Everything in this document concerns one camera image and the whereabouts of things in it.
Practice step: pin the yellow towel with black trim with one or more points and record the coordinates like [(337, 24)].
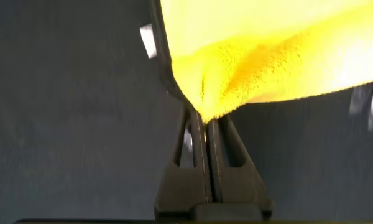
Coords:
[(267, 46)]

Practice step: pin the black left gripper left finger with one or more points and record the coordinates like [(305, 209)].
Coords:
[(186, 186)]

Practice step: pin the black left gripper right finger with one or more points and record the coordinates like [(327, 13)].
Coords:
[(236, 186)]

